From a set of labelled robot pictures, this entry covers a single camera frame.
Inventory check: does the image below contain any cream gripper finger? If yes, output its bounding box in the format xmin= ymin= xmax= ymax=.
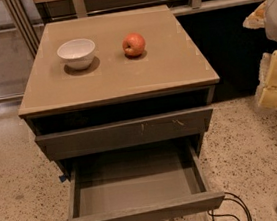
xmin=256 ymin=88 xmax=277 ymax=110
xmin=243 ymin=1 xmax=267 ymax=30

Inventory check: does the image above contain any grey drawer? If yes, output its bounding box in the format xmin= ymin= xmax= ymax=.
xmin=66 ymin=138 xmax=225 ymax=221
xmin=35 ymin=107 xmax=212 ymax=161

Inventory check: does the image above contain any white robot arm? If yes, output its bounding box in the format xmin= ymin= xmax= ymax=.
xmin=243 ymin=0 xmax=277 ymax=110

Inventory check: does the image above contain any grey wooden drawer cabinet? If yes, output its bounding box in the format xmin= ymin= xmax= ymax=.
xmin=19 ymin=6 xmax=219 ymax=176

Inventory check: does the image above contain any grey top drawer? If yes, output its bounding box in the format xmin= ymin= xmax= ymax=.
xmin=35 ymin=107 xmax=212 ymax=161

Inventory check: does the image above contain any red apple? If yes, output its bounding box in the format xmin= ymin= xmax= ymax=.
xmin=122 ymin=32 xmax=146 ymax=58

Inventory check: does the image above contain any white ceramic bowl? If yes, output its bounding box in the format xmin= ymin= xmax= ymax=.
xmin=57 ymin=38 xmax=96 ymax=70

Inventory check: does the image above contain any blue tape piece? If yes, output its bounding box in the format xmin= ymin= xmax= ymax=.
xmin=59 ymin=174 xmax=67 ymax=182

